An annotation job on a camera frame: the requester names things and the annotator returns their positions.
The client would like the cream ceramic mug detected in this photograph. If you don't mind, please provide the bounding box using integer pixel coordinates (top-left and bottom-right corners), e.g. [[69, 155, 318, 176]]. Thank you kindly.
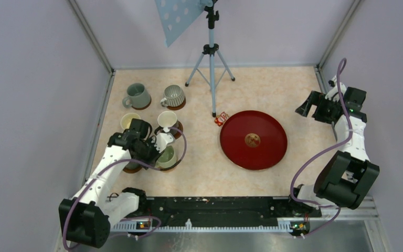
[[120, 112, 141, 130]]

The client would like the dark green mug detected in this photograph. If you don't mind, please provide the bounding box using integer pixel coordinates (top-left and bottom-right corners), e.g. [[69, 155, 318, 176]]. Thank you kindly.
[[125, 162, 141, 169]]

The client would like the white faceted cup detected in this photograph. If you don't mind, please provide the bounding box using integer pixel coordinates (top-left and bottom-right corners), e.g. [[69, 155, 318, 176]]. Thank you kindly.
[[154, 111, 178, 135]]

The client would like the light green mug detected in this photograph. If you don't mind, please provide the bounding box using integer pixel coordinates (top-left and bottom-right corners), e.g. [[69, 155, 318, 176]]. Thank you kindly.
[[155, 146, 177, 170]]

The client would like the grey ceramic mug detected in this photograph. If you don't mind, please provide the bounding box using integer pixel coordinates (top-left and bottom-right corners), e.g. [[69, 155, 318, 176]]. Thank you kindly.
[[122, 83, 152, 108]]

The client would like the ribbed grey white cup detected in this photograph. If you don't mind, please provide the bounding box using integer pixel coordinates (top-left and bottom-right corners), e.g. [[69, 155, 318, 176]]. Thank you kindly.
[[160, 85, 186, 107]]

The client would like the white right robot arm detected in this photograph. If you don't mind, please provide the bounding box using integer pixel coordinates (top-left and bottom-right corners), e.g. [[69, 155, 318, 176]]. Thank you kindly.
[[287, 87, 379, 216]]

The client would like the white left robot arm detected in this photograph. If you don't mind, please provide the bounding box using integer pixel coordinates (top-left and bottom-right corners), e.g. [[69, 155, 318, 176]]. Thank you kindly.
[[58, 119, 175, 251]]

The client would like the brown wooden coaster back left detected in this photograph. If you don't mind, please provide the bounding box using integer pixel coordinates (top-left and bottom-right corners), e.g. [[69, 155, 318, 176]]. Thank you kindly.
[[131, 100, 152, 110]]

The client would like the brown wooden coaster front left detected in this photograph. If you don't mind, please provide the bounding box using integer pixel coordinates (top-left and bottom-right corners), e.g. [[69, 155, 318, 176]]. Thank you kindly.
[[123, 166, 142, 174]]

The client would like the woven rattan coaster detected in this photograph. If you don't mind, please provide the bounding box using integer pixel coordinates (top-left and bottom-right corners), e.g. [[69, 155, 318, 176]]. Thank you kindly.
[[160, 166, 177, 173]]

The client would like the dark brown wooden coaster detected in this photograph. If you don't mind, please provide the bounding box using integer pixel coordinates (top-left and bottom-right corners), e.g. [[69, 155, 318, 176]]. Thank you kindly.
[[173, 121, 183, 139]]

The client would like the brown wooden coaster back middle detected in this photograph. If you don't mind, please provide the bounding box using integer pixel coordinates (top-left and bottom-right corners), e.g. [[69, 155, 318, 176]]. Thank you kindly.
[[167, 99, 186, 111]]

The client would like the red round tray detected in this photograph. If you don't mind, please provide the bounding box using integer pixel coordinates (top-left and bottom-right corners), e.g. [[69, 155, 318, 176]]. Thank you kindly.
[[219, 110, 288, 171]]

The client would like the red owl number tag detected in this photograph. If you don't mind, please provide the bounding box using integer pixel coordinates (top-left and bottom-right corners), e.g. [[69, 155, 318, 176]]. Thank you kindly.
[[215, 112, 229, 127]]

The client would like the light blue tripod stand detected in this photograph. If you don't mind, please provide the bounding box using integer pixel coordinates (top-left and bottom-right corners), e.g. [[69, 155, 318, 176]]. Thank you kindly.
[[185, 1, 236, 118]]

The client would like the blue perforated board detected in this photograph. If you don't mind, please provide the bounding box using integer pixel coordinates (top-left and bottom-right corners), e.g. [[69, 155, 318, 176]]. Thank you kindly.
[[154, 0, 216, 47]]

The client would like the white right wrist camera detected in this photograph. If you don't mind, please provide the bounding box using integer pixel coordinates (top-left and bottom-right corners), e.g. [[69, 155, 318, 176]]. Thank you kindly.
[[325, 76, 347, 102]]

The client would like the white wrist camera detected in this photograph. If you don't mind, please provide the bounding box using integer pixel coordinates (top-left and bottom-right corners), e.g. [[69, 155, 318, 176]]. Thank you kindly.
[[325, 76, 347, 102], [154, 128, 176, 153]]

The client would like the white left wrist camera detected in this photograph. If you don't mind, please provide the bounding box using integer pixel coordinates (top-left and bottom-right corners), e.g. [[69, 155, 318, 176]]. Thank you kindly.
[[154, 128, 176, 153]]

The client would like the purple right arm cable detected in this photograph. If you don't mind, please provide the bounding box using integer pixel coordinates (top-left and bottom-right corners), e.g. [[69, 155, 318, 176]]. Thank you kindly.
[[289, 57, 354, 239]]

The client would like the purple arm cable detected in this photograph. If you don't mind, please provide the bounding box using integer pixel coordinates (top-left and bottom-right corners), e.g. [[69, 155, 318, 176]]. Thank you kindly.
[[61, 127, 188, 252], [289, 57, 354, 239]]

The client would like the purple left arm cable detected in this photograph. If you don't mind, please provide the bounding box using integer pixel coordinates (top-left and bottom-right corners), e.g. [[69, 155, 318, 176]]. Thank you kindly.
[[61, 127, 188, 252]]

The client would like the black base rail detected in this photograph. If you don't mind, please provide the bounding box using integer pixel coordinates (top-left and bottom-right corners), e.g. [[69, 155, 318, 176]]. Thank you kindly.
[[127, 196, 316, 227]]

